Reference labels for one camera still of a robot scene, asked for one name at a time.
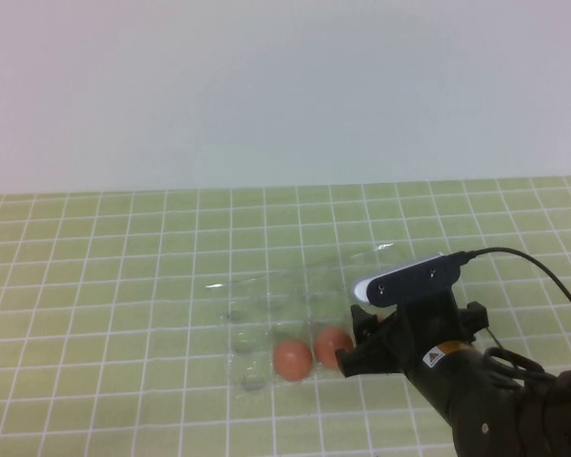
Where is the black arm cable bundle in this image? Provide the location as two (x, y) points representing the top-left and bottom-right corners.
(482, 346), (556, 389)

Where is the brown egg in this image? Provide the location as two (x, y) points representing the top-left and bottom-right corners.
(272, 338), (314, 382)
(314, 326), (355, 370)

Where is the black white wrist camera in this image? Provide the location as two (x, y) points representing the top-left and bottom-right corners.
(351, 253), (463, 308)

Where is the green white-grid tablecloth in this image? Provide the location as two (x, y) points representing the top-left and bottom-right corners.
(0, 175), (571, 457)

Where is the clear plastic egg tray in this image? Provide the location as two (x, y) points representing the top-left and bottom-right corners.
(204, 242), (397, 396)

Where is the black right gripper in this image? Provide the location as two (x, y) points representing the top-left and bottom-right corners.
(334, 288), (490, 379)

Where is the black camera cable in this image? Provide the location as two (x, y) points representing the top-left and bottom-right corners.
(459, 247), (571, 332)

